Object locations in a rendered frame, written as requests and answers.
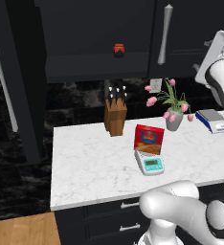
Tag silver drawer handle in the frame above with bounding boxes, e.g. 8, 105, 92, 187
119, 222, 142, 233
120, 201, 141, 211

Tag white teal digital scale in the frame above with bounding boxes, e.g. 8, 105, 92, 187
134, 149, 166, 177

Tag open black cabinet door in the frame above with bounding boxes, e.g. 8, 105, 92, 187
0, 0, 49, 166

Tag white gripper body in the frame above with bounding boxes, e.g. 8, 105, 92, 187
194, 30, 224, 86

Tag pink tulips in grey vase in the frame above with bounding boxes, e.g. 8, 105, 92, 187
144, 78, 195, 133

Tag long silver cabinet door handle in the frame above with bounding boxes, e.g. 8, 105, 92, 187
0, 24, 19, 134

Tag closed black cabinet door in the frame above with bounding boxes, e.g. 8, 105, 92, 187
147, 0, 224, 79

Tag blue white flat appliance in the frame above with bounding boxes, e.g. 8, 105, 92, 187
194, 108, 224, 135

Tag red boxed food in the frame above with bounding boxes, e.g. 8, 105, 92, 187
133, 123, 166, 157

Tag wooden knife block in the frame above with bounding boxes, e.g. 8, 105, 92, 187
103, 84, 128, 138

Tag black wall cabinet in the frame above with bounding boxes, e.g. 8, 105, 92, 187
33, 0, 157, 84

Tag black drawer front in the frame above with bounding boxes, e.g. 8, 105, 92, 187
84, 219, 150, 245
84, 196, 144, 222
196, 181, 224, 200

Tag white wall outlet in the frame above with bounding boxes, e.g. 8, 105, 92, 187
149, 78, 164, 95

